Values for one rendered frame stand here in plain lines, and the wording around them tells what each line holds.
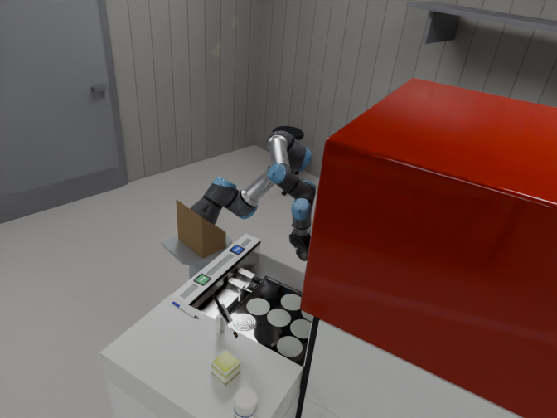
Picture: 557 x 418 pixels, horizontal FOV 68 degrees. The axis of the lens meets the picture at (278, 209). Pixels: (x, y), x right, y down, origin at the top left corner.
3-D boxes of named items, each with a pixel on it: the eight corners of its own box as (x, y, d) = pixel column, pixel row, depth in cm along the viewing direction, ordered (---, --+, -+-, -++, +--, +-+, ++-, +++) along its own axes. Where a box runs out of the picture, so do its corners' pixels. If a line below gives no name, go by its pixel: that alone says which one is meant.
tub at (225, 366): (241, 373, 143) (241, 361, 139) (225, 388, 138) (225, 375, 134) (225, 361, 147) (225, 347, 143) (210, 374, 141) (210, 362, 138)
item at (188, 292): (259, 260, 217) (260, 239, 210) (188, 328, 176) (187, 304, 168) (244, 254, 221) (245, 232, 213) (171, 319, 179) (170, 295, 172)
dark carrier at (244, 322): (333, 310, 181) (333, 309, 181) (296, 366, 155) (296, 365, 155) (266, 279, 195) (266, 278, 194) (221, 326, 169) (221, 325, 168)
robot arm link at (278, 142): (274, 117, 198) (283, 163, 157) (291, 131, 202) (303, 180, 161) (259, 134, 202) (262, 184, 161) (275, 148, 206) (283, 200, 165)
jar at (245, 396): (259, 412, 131) (262, 394, 126) (247, 431, 126) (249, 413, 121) (241, 401, 134) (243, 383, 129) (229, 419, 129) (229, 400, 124)
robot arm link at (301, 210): (312, 196, 161) (309, 213, 156) (312, 215, 169) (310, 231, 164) (293, 194, 162) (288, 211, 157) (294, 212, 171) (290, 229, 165)
